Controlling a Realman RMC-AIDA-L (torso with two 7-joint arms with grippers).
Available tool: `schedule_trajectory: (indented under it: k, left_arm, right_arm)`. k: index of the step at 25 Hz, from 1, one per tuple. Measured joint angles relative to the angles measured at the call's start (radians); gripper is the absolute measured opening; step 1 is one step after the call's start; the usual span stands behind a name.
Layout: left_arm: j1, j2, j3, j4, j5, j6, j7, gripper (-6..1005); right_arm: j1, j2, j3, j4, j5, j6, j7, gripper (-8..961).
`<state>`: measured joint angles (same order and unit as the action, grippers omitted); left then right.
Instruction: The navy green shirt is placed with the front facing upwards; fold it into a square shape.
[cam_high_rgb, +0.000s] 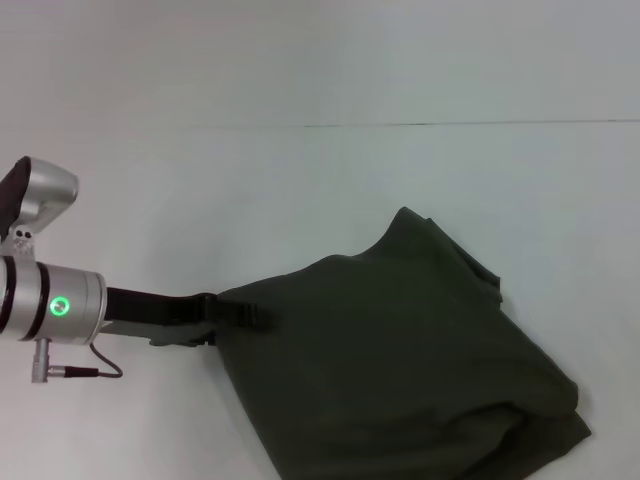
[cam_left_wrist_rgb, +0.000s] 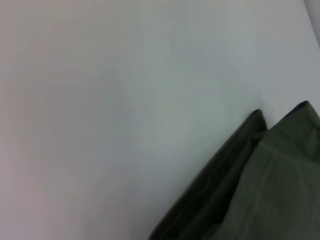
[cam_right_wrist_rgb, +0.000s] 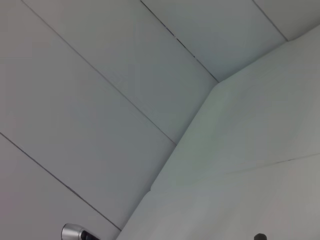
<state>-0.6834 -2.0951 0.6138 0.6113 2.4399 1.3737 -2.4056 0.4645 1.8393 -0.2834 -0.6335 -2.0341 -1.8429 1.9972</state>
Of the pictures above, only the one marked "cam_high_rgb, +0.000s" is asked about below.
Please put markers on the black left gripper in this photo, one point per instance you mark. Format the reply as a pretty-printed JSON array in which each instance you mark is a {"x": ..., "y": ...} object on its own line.
[{"x": 150, "y": 315}]

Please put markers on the dark green FREE! t-shirt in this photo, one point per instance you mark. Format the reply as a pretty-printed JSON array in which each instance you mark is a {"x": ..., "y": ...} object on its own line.
[{"x": 400, "y": 350}]

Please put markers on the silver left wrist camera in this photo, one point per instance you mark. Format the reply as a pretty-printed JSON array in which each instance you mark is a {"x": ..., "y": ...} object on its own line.
[{"x": 35, "y": 200}]

